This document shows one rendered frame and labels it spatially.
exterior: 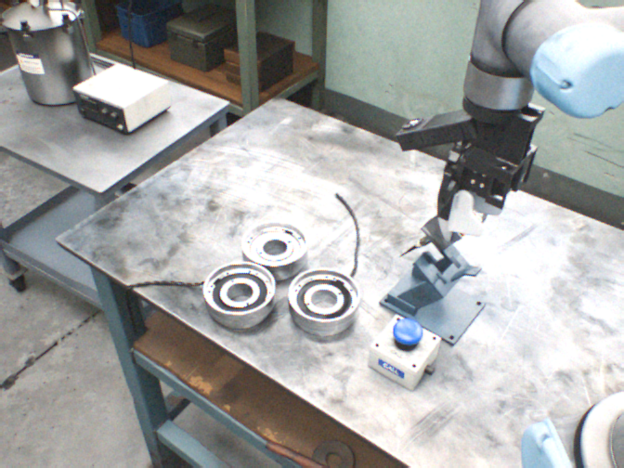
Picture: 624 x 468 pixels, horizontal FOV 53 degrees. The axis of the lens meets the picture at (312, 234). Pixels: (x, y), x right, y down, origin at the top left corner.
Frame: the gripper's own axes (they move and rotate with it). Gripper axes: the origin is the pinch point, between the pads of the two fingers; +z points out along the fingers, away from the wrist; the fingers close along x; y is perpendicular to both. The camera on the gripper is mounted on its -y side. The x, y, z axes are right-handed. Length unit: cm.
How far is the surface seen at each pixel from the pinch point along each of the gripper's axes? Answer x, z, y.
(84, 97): 9, 21, -101
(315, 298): -11.1, 14.9, -14.1
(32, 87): 6, 23, -118
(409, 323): -11.2, 8.8, 1.6
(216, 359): -16, 41, -33
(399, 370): -15.4, 13.2, 3.4
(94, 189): -7, 28, -78
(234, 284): -17.7, 13.4, -24.4
